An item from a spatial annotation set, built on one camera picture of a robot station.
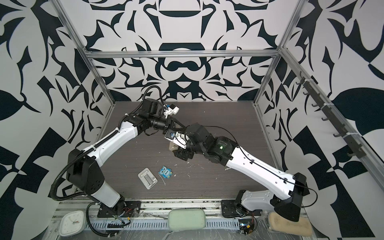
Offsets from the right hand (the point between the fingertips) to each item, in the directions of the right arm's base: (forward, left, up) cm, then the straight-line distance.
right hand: (178, 140), depth 67 cm
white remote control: (-2, +2, -1) cm, 3 cm away
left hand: (+6, -4, 0) cm, 7 cm away
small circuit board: (-30, -30, -29) cm, 52 cm away
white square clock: (-28, +48, -23) cm, 60 cm away
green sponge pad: (-27, -3, -25) cm, 37 cm away
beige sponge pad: (-29, -44, -25) cm, 58 cm away
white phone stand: (-8, +19, -27) cm, 34 cm away
